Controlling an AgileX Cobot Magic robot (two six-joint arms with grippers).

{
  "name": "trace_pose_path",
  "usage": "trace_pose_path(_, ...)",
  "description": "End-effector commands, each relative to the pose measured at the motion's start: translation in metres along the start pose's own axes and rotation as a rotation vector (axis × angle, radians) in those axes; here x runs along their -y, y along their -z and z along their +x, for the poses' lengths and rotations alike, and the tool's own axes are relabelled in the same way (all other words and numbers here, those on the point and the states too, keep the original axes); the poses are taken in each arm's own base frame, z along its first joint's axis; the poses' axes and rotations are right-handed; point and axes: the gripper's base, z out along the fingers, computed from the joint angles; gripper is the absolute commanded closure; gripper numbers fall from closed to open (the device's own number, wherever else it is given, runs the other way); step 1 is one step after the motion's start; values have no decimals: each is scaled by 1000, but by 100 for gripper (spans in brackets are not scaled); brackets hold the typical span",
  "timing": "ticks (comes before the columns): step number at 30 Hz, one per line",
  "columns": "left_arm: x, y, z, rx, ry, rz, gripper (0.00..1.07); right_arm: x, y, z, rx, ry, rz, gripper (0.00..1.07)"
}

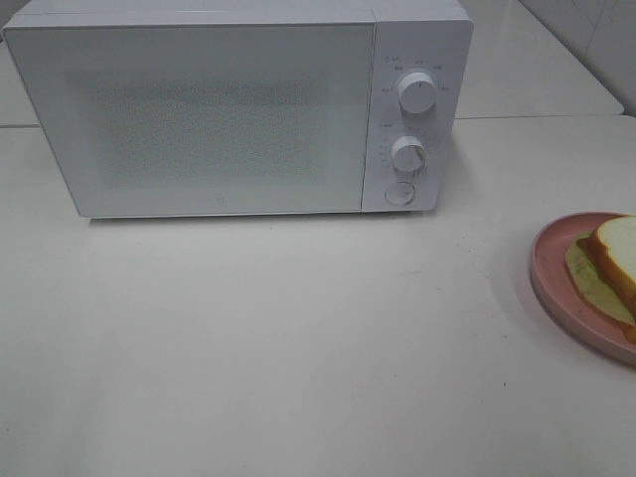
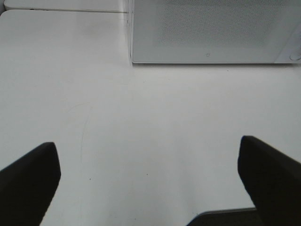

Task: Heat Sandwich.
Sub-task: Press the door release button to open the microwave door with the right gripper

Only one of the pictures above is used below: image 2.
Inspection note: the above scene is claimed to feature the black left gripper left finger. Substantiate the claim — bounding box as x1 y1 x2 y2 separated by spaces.
0 142 61 226

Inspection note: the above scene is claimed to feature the white microwave oven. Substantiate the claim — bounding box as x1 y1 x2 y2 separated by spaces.
127 0 301 65

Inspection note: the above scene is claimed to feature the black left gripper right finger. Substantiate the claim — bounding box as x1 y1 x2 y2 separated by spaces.
238 136 301 226

